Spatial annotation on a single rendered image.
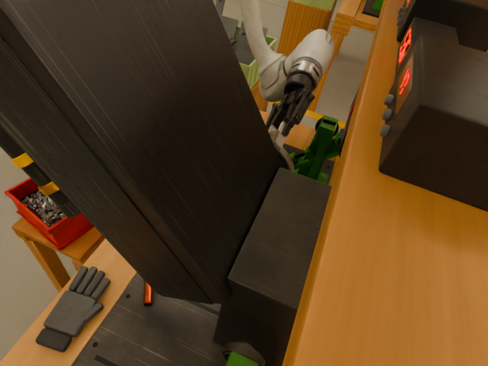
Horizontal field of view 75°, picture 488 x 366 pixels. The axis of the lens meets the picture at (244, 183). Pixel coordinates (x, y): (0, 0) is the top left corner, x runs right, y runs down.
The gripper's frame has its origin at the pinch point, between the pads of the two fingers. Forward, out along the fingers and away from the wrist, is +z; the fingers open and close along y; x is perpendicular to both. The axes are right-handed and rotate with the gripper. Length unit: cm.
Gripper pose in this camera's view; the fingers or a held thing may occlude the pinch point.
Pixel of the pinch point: (275, 137)
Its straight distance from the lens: 82.0
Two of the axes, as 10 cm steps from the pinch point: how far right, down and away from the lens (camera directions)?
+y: 6.7, -0.9, -7.4
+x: 6.4, 5.9, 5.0
